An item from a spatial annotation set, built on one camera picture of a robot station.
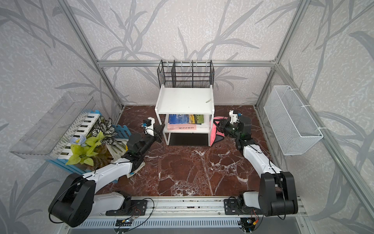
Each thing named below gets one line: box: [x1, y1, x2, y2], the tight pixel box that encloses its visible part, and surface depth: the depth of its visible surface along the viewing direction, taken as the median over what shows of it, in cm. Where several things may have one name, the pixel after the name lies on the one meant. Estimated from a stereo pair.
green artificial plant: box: [65, 131, 106, 167], surface depth 68 cm
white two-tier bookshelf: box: [154, 84, 215, 147], surface depth 84 cm
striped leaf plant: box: [91, 116, 118, 146], surface depth 75 cm
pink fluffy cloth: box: [209, 116, 228, 147], surface depth 81 cm
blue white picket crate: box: [47, 110, 132, 175], surface depth 69 cm
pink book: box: [167, 123, 197, 131], surface depth 84 cm
